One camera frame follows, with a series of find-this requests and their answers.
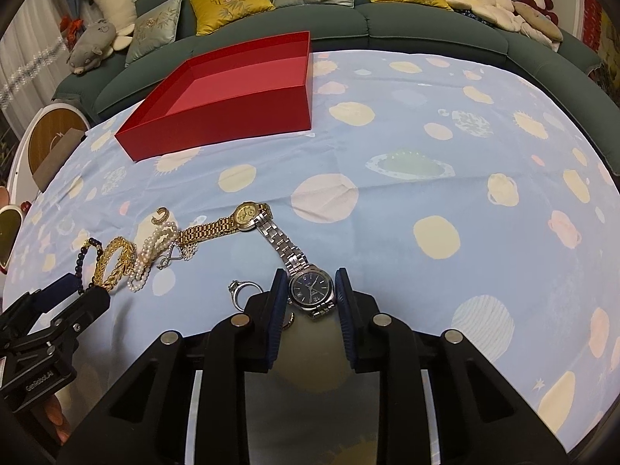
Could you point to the brown round cushion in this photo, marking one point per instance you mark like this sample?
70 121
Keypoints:
538 21

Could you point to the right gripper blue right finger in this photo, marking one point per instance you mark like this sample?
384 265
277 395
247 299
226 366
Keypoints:
361 335

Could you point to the left yellow embroidered cushion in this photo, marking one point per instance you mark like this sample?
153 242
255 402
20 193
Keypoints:
211 15

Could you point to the white flower-shaped cushion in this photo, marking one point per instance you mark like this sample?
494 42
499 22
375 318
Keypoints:
501 13

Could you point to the blue planet-print tablecloth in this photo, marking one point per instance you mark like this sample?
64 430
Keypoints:
457 195

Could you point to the grey pig plush toy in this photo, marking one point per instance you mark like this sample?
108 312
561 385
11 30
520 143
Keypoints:
92 48

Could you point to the left grey embroidered cushion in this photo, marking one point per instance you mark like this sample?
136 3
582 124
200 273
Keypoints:
154 29

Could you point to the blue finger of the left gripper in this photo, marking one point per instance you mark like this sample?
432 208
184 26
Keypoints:
44 300

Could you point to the dark green sofa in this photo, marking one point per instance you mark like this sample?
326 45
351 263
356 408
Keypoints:
394 26

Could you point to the white cow plush toy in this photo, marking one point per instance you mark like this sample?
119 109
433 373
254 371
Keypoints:
122 14

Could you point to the white bear-ear mirror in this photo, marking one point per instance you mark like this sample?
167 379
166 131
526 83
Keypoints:
11 220

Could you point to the person's left hand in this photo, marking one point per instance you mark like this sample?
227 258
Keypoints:
54 413

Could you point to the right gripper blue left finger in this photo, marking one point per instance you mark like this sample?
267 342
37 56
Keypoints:
267 318

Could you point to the gold wristwatch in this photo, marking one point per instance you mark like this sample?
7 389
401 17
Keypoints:
244 218

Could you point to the gold hoop earring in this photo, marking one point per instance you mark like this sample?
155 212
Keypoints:
160 216

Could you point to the white sheer curtain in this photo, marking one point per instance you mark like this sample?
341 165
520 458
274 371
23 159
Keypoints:
33 62

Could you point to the silver blue-dial wristwatch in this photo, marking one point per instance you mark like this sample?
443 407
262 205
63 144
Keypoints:
311 289

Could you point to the red cardboard tray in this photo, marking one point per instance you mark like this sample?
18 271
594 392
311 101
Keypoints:
260 87

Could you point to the red curtain tie ornament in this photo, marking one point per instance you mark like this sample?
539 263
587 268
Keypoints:
71 30

